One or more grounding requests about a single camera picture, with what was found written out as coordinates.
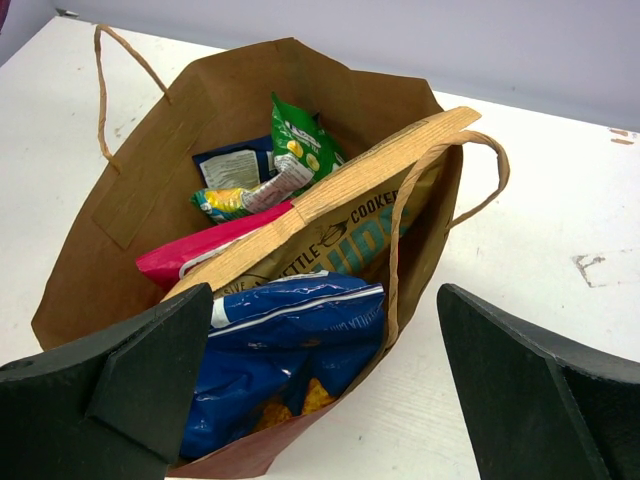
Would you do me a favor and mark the brown kraft snack bag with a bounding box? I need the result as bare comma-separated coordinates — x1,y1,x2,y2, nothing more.
169,107,481,296

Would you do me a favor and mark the large blue chip bag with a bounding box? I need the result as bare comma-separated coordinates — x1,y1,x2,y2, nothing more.
180,271,385,459

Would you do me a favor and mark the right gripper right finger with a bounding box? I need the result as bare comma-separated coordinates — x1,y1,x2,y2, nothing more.
437,284,639,479

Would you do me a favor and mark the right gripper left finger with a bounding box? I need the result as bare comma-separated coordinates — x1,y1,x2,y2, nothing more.
1,284,213,479

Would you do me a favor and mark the small blue snack bag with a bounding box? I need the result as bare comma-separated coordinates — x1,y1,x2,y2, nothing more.
192,135,277,190

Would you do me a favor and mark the pink snack bag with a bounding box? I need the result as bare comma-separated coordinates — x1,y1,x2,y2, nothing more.
136,200,292,291

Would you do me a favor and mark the red paper bag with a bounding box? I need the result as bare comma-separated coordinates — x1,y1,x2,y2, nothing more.
30,23,511,480

